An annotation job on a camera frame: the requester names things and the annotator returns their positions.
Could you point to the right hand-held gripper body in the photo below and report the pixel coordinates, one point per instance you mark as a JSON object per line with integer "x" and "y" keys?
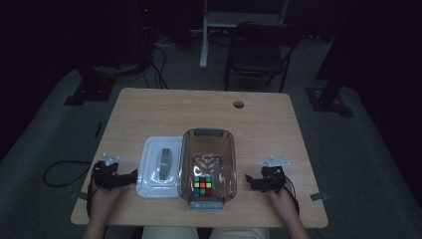
{"x": 272, "y": 179}

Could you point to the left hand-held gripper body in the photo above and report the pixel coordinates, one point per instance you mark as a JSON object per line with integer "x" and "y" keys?
{"x": 107, "y": 177}

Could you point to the multicoloured puzzle cube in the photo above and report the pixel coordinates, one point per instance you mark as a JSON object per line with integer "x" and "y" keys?
{"x": 202, "y": 186}

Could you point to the clear plastic storage box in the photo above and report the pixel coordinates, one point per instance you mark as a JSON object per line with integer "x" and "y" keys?
{"x": 207, "y": 156}

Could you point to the person's left hand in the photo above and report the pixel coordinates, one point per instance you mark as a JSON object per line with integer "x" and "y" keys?
{"x": 104, "y": 200}

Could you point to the person's right hand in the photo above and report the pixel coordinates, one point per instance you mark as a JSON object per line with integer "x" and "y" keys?
{"x": 283, "y": 204}

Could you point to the grey tape strip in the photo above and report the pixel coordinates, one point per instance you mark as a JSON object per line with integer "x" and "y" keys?
{"x": 79, "y": 195}
{"x": 319, "y": 196}

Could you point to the small black stick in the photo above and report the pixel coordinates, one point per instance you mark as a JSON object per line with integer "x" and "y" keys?
{"x": 98, "y": 130}

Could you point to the person's right leg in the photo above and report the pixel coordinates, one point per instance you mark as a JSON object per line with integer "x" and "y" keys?
{"x": 240, "y": 233}

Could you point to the black folding chair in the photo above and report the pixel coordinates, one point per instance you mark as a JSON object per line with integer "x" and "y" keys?
{"x": 262, "y": 56}

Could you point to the black stand with base plate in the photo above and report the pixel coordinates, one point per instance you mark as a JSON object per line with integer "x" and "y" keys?
{"x": 89, "y": 89}
{"x": 330, "y": 99}

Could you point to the white metal desk frame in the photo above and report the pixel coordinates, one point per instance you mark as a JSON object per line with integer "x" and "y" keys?
{"x": 204, "y": 40}

